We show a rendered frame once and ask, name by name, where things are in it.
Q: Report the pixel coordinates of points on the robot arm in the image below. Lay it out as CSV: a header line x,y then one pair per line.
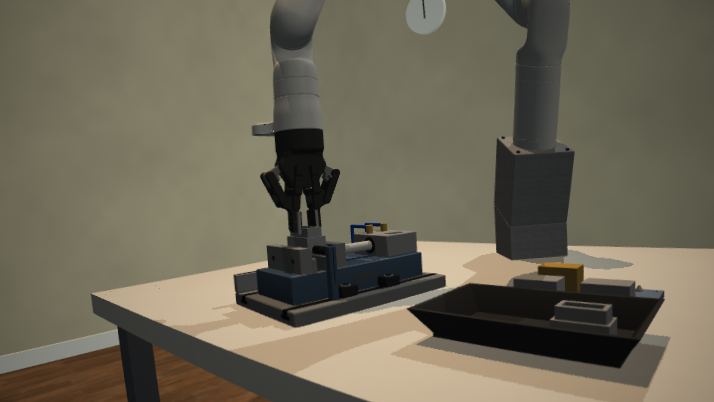
x,y
537,72

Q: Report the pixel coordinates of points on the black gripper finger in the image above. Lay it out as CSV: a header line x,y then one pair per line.
x,y
289,199
318,196

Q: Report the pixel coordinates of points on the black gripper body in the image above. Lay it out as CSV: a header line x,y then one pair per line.
x,y
299,146

